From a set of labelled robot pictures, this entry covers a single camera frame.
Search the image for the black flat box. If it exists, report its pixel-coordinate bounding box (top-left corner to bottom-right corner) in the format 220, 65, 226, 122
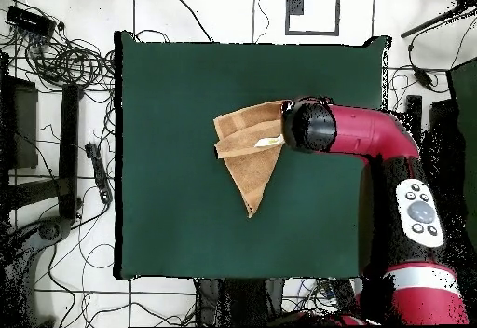
318, 278, 359, 308

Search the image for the tan terry towel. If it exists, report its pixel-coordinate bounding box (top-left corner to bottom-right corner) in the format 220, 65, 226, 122
212, 99, 288, 219

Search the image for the black network switch box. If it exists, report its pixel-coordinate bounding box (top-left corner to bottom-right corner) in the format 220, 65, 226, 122
5, 4, 58, 39

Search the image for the dark green table cloth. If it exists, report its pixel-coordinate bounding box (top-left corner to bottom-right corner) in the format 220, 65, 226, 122
113, 30, 392, 281

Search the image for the dark curved stand foot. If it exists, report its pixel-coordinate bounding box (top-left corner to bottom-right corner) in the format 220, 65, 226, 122
0, 215, 75, 328

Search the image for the black cabinet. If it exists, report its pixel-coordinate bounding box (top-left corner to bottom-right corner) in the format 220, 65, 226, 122
0, 75, 39, 171
428, 98, 461, 165

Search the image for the dark floor tape frame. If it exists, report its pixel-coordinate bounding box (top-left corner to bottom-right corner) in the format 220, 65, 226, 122
284, 0, 342, 37

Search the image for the tangled black cable bundle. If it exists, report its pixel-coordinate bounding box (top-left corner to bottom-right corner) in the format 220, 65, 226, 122
21, 31, 117, 92

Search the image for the black power adapter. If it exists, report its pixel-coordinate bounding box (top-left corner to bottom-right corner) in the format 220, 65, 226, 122
412, 65, 436, 91

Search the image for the green cloth sheet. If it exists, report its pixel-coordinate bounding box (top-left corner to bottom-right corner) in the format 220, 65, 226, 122
445, 56, 477, 251

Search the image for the black power strip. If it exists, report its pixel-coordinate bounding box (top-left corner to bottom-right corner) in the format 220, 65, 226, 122
84, 141, 114, 206

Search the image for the black upright frame beam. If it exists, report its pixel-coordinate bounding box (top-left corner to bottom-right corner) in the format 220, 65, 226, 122
404, 94, 424, 131
58, 82, 82, 221

